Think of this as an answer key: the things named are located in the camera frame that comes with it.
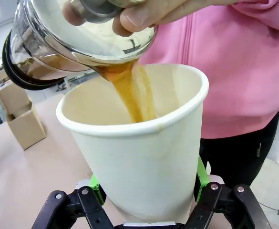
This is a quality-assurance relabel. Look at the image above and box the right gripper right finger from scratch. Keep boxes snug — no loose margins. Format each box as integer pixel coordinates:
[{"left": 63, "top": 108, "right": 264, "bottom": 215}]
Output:
[{"left": 184, "top": 156, "right": 273, "bottom": 229}]

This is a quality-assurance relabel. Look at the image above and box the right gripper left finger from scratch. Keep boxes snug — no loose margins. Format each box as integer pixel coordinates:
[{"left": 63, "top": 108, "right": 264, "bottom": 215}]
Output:
[{"left": 31, "top": 174, "right": 114, "bottom": 229}]

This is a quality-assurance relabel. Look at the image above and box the white paper cup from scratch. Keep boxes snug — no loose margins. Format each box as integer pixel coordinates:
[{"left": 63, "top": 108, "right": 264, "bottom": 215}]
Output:
[{"left": 55, "top": 63, "right": 209, "bottom": 225}]

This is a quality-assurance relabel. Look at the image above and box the glass pitcher with black base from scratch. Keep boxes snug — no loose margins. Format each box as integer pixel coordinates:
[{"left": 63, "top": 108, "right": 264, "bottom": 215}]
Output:
[{"left": 2, "top": 0, "right": 159, "bottom": 91}]

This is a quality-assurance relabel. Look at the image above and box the brown cardboard cup carrier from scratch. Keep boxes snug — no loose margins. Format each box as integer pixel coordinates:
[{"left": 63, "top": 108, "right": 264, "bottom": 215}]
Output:
[{"left": 0, "top": 69, "right": 47, "bottom": 151}]

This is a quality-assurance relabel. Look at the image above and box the amber drink stream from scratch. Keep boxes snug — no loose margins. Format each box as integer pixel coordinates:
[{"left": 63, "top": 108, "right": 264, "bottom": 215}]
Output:
[{"left": 95, "top": 61, "right": 157, "bottom": 124}]

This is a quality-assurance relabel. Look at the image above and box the person's right hand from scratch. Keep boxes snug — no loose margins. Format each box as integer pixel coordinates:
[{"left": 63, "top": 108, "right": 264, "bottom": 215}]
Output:
[{"left": 62, "top": 0, "right": 220, "bottom": 38}]

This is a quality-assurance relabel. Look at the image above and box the person in pink sleeve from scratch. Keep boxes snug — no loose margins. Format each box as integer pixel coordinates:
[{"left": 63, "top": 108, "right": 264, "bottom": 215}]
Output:
[{"left": 200, "top": 111, "right": 279, "bottom": 189}]

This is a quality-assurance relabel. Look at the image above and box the pink hoodie torso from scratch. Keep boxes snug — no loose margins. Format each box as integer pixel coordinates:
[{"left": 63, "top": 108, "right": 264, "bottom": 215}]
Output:
[{"left": 139, "top": 0, "right": 279, "bottom": 139}]

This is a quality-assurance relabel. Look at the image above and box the thin floor cable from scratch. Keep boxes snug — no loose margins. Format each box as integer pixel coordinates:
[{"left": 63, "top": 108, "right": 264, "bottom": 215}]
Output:
[{"left": 258, "top": 201, "right": 279, "bottom": 218}]

